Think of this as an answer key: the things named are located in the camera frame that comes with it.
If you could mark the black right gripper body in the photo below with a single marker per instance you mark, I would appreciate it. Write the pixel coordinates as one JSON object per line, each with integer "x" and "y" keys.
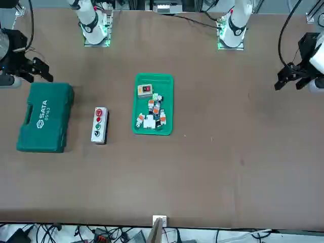
{"x": 19, "y": 60}

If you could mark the white square plastic block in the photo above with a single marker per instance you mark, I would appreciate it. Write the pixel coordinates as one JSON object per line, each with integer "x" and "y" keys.
{"x": 149, "y": 123}

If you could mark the aluminium corner bracket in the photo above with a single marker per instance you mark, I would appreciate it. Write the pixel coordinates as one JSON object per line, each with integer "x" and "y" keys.
{"x": 311, "y": 17}
{"x": 20, "y": 10}

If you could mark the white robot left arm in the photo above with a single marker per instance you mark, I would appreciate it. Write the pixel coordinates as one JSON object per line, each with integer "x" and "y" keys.
{"x": 236, "y": 22}

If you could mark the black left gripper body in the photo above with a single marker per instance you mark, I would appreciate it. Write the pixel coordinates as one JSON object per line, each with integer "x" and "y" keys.
{"x": 307, "y": 50}

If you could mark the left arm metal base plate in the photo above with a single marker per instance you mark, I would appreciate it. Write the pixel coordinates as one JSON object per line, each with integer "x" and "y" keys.
{"x": 238, "y": 48}

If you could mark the grey foot pedal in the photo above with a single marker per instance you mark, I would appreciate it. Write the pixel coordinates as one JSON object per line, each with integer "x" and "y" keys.
{"x": 138, "y": 238}

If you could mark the aluminium camera post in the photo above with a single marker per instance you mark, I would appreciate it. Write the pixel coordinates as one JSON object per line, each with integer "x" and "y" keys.
{"x": 157, "y": 230}

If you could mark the green plastic tray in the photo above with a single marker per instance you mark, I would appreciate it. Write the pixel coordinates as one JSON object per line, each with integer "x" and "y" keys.
{"x": 141, "y": 106}

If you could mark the green plastic tool case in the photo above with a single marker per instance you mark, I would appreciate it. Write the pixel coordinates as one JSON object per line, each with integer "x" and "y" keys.
{"x": 43, "y": 126}

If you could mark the black power adapter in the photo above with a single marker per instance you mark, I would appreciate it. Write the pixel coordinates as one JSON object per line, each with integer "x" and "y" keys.
{"x": 17, "y": 235}

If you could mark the beige two-button switch box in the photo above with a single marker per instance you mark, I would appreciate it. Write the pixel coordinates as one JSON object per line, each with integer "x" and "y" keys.
{"x": 144, "y": 90}

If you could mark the red black power strip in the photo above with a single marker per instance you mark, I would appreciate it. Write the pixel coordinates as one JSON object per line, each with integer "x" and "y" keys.
{"x": 101, "y": 238}

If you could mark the orange white circuit breaker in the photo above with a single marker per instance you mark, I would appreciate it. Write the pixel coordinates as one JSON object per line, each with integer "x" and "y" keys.
{"x": 140, "y": 119}
{"x": 163, "y": 117}
{"x": 155, "y": 110}
{"x": 151, "y": 103}

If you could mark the white four-button control box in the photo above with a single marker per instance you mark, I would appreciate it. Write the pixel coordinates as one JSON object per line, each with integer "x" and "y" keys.
{"x": 98, "y": 126}

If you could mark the green white small component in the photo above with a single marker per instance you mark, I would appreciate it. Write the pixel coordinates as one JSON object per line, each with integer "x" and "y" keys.
{"x": 155, "y": 96}

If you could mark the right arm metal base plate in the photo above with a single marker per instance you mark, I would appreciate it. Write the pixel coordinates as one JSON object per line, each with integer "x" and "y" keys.
{"x": 97, "y": 45}

